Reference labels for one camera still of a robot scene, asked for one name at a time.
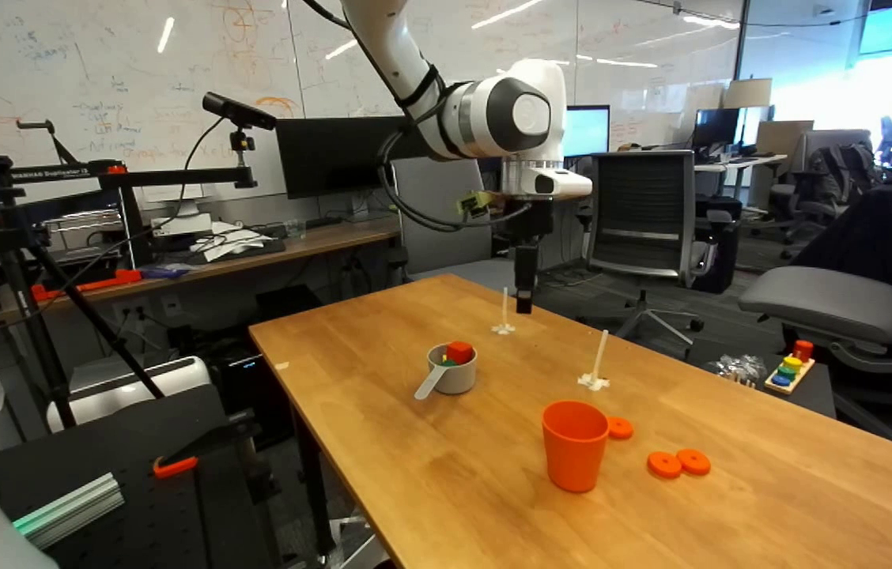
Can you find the long wooden desk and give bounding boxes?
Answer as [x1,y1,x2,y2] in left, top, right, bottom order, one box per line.
[0,215,409,319]

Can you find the small dark monitor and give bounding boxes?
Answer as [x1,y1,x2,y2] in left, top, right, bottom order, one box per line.
[691,103,745,150]

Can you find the red tool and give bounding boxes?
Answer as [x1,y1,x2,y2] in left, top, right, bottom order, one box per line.
[29,268,147,307]

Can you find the aluminium bar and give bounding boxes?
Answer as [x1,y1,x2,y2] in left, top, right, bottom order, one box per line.
[10,472,130,553]

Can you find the beige lamp shade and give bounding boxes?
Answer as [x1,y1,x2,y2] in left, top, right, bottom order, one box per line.
[722,75,778,112]

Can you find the white papers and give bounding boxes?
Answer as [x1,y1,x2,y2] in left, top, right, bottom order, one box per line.
[153,212,280,264]

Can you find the lit computer monitor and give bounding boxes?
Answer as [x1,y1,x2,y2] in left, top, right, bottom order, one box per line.
[562,101,616,164]

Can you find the white desk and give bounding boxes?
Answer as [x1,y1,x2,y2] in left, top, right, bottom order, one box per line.
[694,150,792,215]

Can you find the black mesh office chair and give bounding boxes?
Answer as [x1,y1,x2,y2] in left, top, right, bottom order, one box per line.
[573,144,739,349]

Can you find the colourful stacking toy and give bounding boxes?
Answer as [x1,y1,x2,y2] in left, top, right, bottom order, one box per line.
[764,337,818,397]

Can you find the black tripod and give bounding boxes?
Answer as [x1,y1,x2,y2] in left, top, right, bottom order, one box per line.
[0,150,170,458]

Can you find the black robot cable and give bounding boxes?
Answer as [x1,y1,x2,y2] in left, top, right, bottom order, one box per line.
[300,0,536,238]

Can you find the orange plastic cup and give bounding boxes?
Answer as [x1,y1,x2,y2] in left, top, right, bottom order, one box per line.
[540,397,613,495]

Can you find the black camera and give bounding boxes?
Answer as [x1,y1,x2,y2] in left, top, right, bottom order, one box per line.
[198,88,281,137]

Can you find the orange handled black clamp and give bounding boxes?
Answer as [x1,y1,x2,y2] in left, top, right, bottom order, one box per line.
[150,408,261,482]

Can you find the black low table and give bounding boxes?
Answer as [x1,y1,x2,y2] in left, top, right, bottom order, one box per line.
[677,314,837,419]

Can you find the black jacket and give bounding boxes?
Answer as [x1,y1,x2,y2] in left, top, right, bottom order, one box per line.
[792,179,892,304]

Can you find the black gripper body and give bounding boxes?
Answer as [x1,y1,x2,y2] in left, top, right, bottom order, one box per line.
[514,195,558,281]

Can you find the black computer monitor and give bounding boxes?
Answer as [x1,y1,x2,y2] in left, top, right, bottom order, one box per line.
[272,112,421,203]

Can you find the grey office chair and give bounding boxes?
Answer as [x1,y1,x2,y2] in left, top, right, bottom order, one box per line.
[390,150,521,281]
[737,179,892,422]

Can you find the grey measuring cup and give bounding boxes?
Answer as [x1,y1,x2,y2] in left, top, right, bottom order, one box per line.
[413,337,486,403]

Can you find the white box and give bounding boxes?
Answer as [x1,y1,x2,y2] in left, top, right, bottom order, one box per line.
[45,354,219,436]

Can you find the clear plastic piece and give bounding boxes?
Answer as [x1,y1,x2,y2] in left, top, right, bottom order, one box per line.
[715,349,771,389]

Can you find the black cart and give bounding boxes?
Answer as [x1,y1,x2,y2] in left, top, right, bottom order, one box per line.
[0,381,290,569]

